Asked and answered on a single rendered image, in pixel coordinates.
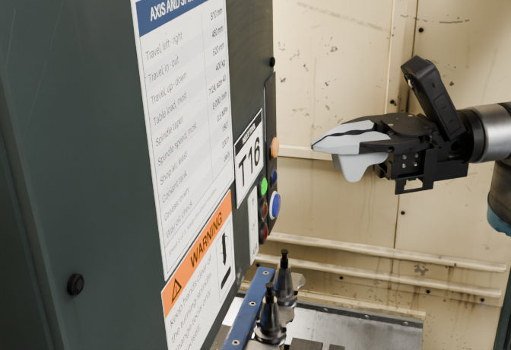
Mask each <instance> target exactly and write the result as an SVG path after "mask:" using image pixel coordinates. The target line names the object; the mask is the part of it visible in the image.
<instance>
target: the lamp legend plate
mask: <svg viewBox="0 0 511 350"><path fill-rule="evenodd" d="M248 215H249V253H250V265H252V263H253V261H254V259H255V257H256V254H257V252H258V251H259V238H258V212H257V188H256V186H255V188H254V189H253V191H252V193H251V194H250V196H249V198H248Z"/></svg>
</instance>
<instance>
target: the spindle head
mask: <svg viewBox="0 0 511 350"><path fill-rule="evenodd" d="M225 3H226V19H227V48H228V64H229V79H230V109H231V125H232V140H233V143H234V142H235V141H236V140H237V139H238V137H239V136H240V134H241V133H242V132H243V130H244V129H245V128H246V127H247V126H248V124H249V123H250V121H251V120H252V118H253V117H254V116H255V115H256V114H257V112H258V111H259V110H260V108H262V143H263V167H262V169H261V170H260V171H259V174H258V175H257V177H256V178H255V180H254V182H253V183H252V185H251V186H250V188H249V190H248V192H247V194H246V195H245V197H244V198H243V200H242V202H241V203H240V205H239V207H238V208H236V197H235V182H234V180H233V182H232V183H231V184H230V186H229V188H228V189H227V191H226V192H225V193H224V195H223V197H222V198H221V200H220V201H219V203H218V204H217V206H216V207H215V209H214V211H213V212H212V213H211V215H210V216H209V217H208V219H207V221H206V222H205V223H204V225H203V226H202V228H201V230H200V231H199V232H198V234H197V235H196V237H195V239H194V240H193V241H192V243H191V244H190V246H189V248H188V249H187V251H186V252H185V253H184V255H183V256H182V258H181V260H180V261H179V262H178V264H177V265H176V267H175V269H174V270H173V271H172V273H171V274H170V276H169V277H168V279H167V280H166V281H164V273H163V262H162V256H161V249H160V237H159V230H158V224H157V212H156V205H155V199H154V188H153V180H152V174H151V162H150V156H149V149H148V137H147V131H146V125H145V117H144V106H143V100H142V93H141V81H140V75H139V68H138V56H137V49H136V43H135V31H134V24H133V18H132V6H131V0H0V350H168V345H167V334H166V327H165V322H164V315H163V304H162V297H161V292H162V290H163V289H164V287H165V286H166V284H167V282H168V281H169V280H170V278H171V277H172V275H173V273H174V272H175V271H176V269H177V268H178V266H179V264H180V263H181V262H182V260H183V259H184V257H185V256H186V254H187V253H188V251H189V250H190V248H191V247H192V245H193V244H194V242H195V240H196V239H197V237H198V236H199V234H200V233H201V232H202V230H203V228H204V227H205V225H206V224H207V223H208V221H209V219H210V218H211V216H212V215H213V214H214V212H215V210H216V209H217V207H218V206H219V205H220V203H221V201H222V200H223V198H224V197H225V195H226V194H227V192H228V191H229V190H230V196H231V210H232V225H233V252H234V266H235V280H234V282H233V284H232V286H231V288H230V290H229V292H228V294H227V296H226V298H225V300H224V302H223V304H222V306H221V308H220V310H219V312H218V314H217V316H216V318H215V320H214V322H213V324H212V326H211V328H210V330H209V332H208V334H207V336H206V338H205V340H204V342H203V344H202V346H201V348H200V350H210V348H211V346H212V344H213V342H214V340H215V337H216V335H217V333H218V331H219V329H220V327H221V325H222V323H223V321H224V318H225V316H226V315H227V312H228V310H229V309H230V306H231V304H232V303H233V300H234V298H235V296H236V293H237V292H238V290H239V288H240V286H241V284H242V282H243V279H244V277H245V275H246V273H247V271H248V269H249V267H250V253H249V215H248V198H249V196H250V194H251V193H252V191H253V189H254V188H255V186H256V188H257V212H258V237H259V230H260V227H261V224H262V223H263V222H266V223H267V224H268V218H267V215H266V216H265V220H264V221H263V222H261V221H260V220H259V204H260V202H261V200H262V199H266V201H267V190H266V192H265V195H264V197H262V198H259V196H258V182H259V177H260V176H261V175H262V174H264V175H265V176H266V149H265V82H266V81H267V80H268V78H269V77H270V76H271V75H272V73H273V72H274V66H275V57H274V37H273V0H225Z"/></svg>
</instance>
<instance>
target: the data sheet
mask: <svg viewBox="0 0 511 350"><path fill-rule="evenodd" d="M131 6H132V18H133V24H134V31H135V43H136V49H137V56H138V68H139V75H140V81H141V93H142V100H143V106H144V117H145V125H146V131H147V137H148V149H149V156H150V162H151V174H152V180H153V188H154V199H155V205H156V212H157V224H158V230H159V237H160V249H161V256H162V262H163V273H164V281H166V280H167V279H168V277H169V276H170V274H171V273H172V271H173V270H174V269H175V267H176V265H177V264H178V262H179V261H180V260H181V258H182V257H183V255H184V253H185V252H186V251H187V249H188V248H189V246H190V244H191V243H192V241H193V240H194V239H195V237H196V235H197V234H198V232H199V231H200V230H201V228H202V226H203V225H204V223H205V222H206V221H207V219H208V217H209V216H210V215H211V213H212V212H213V211H214V209H215V207H216V206H217V204H218V203H219V201H220V200H221V198H222V197H223V195H224V193H225V192H226V191H227V189H228V188H229V186H230V184H231V183H232V182H233V180H234V169H233V140H232V125H231V109H230V79H229V64H228V48H227V19H226V3H225V0H131Z"/></svg>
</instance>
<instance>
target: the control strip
mask: <svg viewBox="0 0 511 350"><path fill-rule="evenodd" d="M274 138H277V116H276V72H273V73H272V75H271V76H270V77H269V78H268V80H267V81H266V82H265V139H266V142H265V149H266V176H265V175H264V174H262V175H261V176H260V177H259V182H258V196H259V198H262V197H264V195H265V194H264V195H262V181H263V179H264V178H265V179H266V180H267V184H268V187H267V201H266V199H262V200H261V202H260V204H259V220H260V221H261V222H263V221H264V220H265V218H264V219H263V218H262V209H263V205H264V203H265V202H266V203H267V206H268V213H267V218H268V224H267V223H266V222H263V223H262V224H261V227H260V230H259V243H260V244H264V243H265V241H263V231H264V227H265V226H266V225H267V227H268V236H269V235H270V233H271V230H272V228H273V227H274V225H275V222H276V220H277V218H278V217H276V218H273V217H272V213H271V209H272V202H273V198H274V196H275V194H276V193H277V194H278V180H277V182H276V184H275V185H273V184H272V177H273V173H274V170H277V157H276V158H272V156H271V145H272V141H273V139H274Z"/></svg>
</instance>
